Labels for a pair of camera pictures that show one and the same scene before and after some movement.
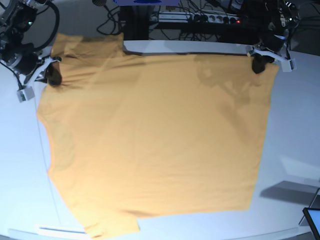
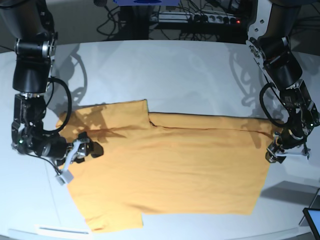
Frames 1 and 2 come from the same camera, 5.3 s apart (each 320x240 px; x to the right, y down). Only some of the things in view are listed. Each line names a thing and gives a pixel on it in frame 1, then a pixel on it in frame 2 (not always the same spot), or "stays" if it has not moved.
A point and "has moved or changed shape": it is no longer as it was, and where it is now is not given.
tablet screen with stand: x=312 y=215 stays
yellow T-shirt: x=130 y=136 has moved or changed shape
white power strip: x=173 y=17 stays
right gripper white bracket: x=287 y=65 to x=275 y=150
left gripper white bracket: x=54 y=75 to x=78 y=150
